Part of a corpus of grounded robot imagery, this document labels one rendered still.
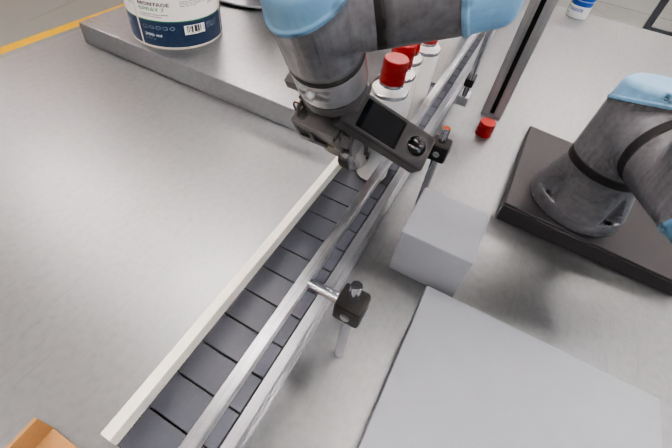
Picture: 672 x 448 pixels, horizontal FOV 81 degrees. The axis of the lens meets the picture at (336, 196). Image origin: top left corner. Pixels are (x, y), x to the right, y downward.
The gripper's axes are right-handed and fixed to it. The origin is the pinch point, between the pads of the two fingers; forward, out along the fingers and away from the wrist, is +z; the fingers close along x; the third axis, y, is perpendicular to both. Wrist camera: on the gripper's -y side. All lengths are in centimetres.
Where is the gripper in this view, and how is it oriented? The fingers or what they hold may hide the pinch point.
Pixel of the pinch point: (365, 159)
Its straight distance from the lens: 59.4
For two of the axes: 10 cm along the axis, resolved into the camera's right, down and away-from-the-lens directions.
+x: -4.5, 8.7, -1.9
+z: 1.5, 2.8, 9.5
